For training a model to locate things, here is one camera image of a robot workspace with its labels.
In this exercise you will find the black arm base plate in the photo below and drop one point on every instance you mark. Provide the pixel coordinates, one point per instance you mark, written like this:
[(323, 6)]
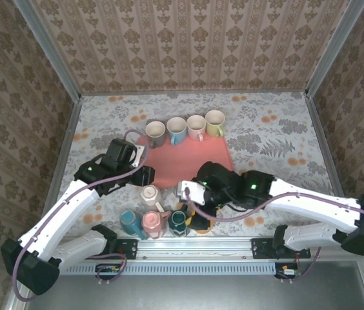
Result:
[(262, 248), (127, 248)]

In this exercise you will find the grey metal panel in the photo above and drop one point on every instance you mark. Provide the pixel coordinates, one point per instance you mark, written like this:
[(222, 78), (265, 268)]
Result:
[(201, 294)]

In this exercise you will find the grey mug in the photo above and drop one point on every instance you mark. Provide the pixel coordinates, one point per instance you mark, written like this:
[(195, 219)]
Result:
[(155, 130)]

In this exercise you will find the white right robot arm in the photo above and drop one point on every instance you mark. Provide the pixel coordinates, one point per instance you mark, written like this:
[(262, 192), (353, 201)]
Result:
[(314, 200)]

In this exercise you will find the cream faceted mug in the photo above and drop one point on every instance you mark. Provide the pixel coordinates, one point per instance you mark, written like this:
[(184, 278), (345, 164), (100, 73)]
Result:
[(149, 195)]

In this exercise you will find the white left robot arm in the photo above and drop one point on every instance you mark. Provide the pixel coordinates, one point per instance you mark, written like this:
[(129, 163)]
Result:
[(56, 219)]

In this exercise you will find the light green mug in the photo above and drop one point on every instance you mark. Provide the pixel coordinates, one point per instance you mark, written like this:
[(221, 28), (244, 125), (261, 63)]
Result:
[(214, 119)]

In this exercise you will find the pink plastic tray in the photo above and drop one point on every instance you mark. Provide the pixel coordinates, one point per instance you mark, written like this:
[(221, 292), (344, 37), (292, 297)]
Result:
[(185, 161)]

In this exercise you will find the black connector box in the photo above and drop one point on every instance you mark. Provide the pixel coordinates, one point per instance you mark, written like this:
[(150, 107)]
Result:
[(287, 270), (107, 269)]

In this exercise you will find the smooth pink mug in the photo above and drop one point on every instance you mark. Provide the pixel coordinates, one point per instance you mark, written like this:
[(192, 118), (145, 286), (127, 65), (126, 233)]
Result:
[(196, 123)]

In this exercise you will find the light blue mug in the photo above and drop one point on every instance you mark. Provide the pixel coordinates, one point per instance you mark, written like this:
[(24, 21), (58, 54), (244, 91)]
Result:
[(176, 126)]

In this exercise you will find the dark green faceted mug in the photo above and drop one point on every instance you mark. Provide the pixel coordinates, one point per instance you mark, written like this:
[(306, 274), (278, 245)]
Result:
[(178, 223)]

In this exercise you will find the aluminium front rail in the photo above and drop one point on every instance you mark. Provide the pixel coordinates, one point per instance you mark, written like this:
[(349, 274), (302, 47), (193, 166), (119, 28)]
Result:
[(195, 248)]

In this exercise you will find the pink faceted mug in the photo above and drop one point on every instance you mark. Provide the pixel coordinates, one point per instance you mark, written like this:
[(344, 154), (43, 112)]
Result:
[(152, 223)]

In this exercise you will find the teal faceted mug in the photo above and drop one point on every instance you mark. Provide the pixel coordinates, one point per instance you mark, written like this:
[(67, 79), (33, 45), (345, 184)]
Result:
[(128, 221)]

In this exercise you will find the aluminium frame post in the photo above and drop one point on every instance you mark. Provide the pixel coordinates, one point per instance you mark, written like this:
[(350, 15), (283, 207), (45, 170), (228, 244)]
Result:
[(49, 48), (333, 48)]

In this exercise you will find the aluminium back rail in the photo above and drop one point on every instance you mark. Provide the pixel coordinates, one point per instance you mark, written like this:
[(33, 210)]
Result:
[(195, 93)]

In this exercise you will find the aluminium side rail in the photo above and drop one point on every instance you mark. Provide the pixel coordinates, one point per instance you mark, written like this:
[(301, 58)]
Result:
[(62, 155), (324, 145)]

